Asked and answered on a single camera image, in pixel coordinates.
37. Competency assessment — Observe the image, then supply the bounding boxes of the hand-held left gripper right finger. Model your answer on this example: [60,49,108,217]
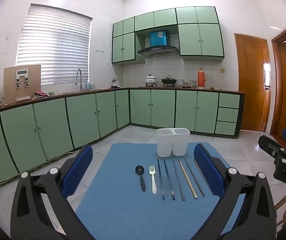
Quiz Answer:
[193,144,277,240]

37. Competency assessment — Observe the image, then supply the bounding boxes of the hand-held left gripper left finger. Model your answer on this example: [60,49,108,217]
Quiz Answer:
[10,144,96,240]

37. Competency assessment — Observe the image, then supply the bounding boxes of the white two-compartment utensil holder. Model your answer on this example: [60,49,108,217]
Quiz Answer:
[156,127,191,157]

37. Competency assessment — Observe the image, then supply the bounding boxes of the cream plastic fork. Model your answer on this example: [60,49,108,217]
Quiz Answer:
[149,165,157,194]

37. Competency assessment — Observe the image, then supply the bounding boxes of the black spoon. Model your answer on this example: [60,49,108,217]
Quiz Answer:
[134,165,146,192]

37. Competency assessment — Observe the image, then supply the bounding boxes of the brown chopstick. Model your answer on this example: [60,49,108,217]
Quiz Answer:
[193,158,208,180]

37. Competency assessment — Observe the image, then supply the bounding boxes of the dark grey chopstick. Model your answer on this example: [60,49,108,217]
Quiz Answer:
[184,159,206,197]

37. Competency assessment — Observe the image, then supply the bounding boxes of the light wooden chopstick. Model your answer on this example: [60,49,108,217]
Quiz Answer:
[179,160,198,199]

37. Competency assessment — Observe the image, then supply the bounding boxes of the chopsticks on mat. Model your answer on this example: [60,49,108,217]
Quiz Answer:
[172,160,186,201]

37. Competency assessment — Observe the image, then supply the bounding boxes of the dark blue banded chopstick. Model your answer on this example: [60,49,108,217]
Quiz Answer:
[163,159,176,201]

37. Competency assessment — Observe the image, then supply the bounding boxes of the green base cabinets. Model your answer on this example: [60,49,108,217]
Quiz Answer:
[0,88,245,193]

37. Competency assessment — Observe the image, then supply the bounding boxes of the blue table mat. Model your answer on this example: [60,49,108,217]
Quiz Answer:
[75,142,246,240]

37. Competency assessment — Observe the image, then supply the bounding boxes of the chrome kitchen faucet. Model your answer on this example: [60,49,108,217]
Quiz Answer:
[75,68,83,92]

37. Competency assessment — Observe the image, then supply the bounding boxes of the orange thermos flask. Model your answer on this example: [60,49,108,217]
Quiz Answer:
[197,68,207,88]

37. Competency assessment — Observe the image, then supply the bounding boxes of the black wok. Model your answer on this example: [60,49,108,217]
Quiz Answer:
[161,75,177,85]

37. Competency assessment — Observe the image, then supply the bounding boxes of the gas stove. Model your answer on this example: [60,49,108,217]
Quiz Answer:
[138,82,181,88]

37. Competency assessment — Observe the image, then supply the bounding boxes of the beige wooden board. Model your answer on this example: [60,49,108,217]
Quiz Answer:
[3,64,42,105]

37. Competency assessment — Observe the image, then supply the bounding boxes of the white water dispenser unit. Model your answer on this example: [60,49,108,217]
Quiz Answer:
[15,69,31,102]

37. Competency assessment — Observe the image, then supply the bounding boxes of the white window blind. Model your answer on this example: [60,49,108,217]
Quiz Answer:
[16,4,93,87]

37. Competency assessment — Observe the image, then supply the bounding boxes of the range hood with blue cover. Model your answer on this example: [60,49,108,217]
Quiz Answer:
[136,30,180,57]

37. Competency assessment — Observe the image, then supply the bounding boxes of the wooden chair frame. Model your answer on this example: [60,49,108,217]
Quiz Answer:
[274,192,286,227]

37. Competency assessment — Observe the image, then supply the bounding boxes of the wooden door with handle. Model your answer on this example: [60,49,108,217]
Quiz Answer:
[234,33,271,132]

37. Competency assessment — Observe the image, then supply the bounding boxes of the green wall cabinets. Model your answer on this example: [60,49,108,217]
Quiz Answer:
[111,6,225,65]

